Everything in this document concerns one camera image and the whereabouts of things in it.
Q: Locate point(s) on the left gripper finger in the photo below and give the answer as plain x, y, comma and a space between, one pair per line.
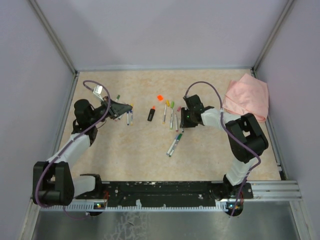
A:
117, 104
123, 109

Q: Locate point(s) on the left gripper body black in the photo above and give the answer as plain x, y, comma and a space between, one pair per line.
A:
111, 110

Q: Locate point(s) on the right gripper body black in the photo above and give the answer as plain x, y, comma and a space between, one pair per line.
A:
187, 120

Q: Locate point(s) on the pink cap paint marker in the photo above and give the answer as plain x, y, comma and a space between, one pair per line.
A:
176, 123

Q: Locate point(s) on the lime cap white marker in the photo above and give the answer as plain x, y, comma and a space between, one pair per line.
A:
171, 118

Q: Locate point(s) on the yellow marker pen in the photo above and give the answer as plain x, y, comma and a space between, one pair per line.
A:
164, 114

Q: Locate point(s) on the black orange highlighter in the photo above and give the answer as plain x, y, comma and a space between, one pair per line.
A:
151, 113

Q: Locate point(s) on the lilac cap paint marker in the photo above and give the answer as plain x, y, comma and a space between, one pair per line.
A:
171, 146

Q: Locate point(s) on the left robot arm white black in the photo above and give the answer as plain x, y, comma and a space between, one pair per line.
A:
53, 184

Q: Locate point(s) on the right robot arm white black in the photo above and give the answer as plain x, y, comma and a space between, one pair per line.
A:
246, 139

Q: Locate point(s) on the yellow cap paint marker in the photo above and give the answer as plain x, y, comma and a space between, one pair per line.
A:
131, 115

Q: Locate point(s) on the dark green cap marker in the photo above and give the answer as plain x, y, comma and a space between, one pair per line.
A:
176, 144

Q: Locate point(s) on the pink cloth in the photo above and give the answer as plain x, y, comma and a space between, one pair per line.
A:
247, 95

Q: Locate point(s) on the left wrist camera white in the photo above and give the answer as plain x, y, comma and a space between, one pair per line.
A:
97, 91

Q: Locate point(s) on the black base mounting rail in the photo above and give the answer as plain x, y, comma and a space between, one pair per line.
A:
166, 193

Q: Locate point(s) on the grey slotted cable duct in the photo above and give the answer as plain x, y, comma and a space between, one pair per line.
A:
92, 206

